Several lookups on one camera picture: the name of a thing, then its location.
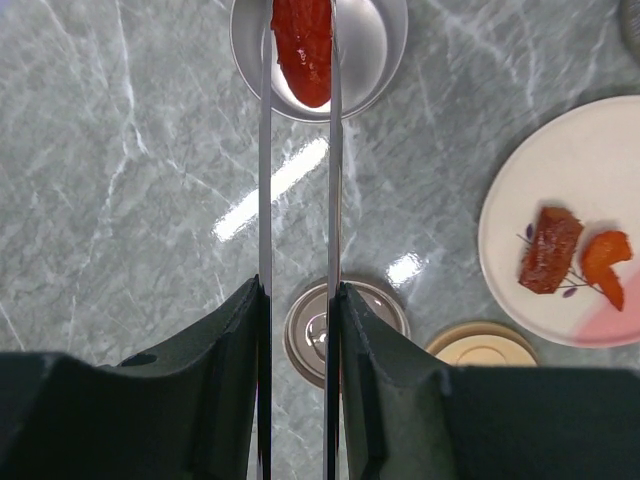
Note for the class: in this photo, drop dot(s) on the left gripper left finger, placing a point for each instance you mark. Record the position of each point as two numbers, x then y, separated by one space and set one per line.
182 409

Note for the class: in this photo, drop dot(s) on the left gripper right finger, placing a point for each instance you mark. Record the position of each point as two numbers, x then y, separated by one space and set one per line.
408 415

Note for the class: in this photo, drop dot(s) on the brown meat slice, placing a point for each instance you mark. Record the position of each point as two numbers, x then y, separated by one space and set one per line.
549 256

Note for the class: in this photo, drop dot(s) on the orange carrot piece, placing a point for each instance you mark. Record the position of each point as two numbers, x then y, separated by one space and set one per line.
601 253

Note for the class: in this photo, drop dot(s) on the red sausage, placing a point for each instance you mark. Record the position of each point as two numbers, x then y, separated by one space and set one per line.
303 34

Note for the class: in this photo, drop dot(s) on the metal tongs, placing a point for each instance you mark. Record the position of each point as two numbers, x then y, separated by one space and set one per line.
264 328

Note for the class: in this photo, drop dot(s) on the tan round lid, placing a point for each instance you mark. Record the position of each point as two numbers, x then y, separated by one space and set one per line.
482 343

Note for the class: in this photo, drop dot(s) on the dark brown round lid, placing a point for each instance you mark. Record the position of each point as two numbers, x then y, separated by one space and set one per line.
305 328

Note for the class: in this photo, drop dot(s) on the pink white round plate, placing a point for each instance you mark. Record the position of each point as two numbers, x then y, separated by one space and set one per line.
587 161

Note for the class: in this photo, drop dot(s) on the back round metal tin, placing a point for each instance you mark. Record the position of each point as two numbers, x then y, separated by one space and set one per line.
372 35

